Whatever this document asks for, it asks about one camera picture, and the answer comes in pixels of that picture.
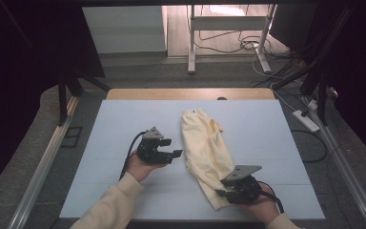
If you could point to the white cabinet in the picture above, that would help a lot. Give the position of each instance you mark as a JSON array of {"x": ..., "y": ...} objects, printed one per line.
[{"x": 124, "y": 30}]

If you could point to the wooden table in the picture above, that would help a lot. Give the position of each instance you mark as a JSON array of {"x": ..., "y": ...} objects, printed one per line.
[{"x": 171, "y": 94}]

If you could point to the person's right hand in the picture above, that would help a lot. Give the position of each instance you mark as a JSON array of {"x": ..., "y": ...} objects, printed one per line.
[{"x": 265, "y": 208}]

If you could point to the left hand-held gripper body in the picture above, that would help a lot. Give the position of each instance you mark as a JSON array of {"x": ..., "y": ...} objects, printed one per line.
[{"x": 151, "y": 152}]

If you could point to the black metal stand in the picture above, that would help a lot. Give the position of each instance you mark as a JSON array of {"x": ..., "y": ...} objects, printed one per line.
[
  {"x": 62, "y": 95},
  {"x": 322, "y": 95}
]

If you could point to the aluminium rail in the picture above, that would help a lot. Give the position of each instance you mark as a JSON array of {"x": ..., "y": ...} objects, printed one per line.
[
  {"x": 44, "y": 165},
  {"x": 346, "y": 165}
]

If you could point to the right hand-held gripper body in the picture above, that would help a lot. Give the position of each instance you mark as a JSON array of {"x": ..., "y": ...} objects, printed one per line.
[{"x": 246, "y": 191}]

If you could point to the white desk frame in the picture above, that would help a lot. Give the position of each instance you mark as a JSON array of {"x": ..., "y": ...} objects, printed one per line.
[{"x": 228, "y": 23}]

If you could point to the dark floor plate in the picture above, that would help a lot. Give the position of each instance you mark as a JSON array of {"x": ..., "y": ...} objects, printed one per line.
[{"x": 72, "y": 137}]

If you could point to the black table grommet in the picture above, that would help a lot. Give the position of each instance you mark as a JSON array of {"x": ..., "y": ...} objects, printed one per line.
[{"x": 222, "y": 98}]

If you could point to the person's left hand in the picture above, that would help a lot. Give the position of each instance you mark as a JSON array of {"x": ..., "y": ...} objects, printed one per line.
[{"x": 139, "y": 170}]

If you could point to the cream baby pants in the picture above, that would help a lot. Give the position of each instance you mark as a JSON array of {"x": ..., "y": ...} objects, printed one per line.
[{"x": 203, "y": 149}]

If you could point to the light blue table mat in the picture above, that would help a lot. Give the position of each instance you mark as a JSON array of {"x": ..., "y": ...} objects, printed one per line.
[{"x": 124, "y": 117}]

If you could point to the white power strip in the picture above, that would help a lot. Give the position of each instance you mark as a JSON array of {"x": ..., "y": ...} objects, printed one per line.
[{"x": 305, "y": 120}]

